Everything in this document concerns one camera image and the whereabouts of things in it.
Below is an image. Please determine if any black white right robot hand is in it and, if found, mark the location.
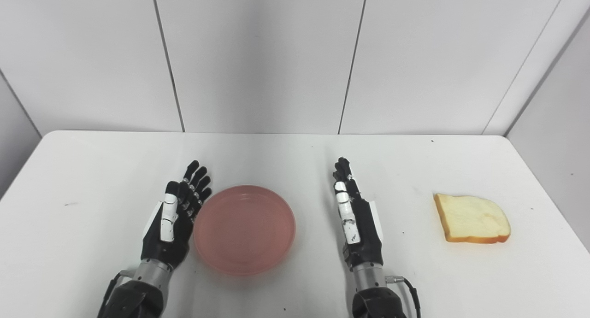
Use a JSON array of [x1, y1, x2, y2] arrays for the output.
[[332, 157, 385, 271]]

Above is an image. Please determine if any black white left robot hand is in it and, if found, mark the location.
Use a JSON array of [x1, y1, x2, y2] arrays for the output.
[[140, 160, 213, 271]]

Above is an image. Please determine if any pink round plate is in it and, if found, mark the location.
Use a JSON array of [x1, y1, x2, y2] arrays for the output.
[[193, 185, 297, 277]]

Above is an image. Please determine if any slice of white bread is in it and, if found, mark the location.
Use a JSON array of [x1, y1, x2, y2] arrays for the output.
[[433, 193, 512, 244]]

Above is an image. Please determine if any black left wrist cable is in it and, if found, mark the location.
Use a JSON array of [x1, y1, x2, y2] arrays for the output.
[[96, 271, 135, 318]]

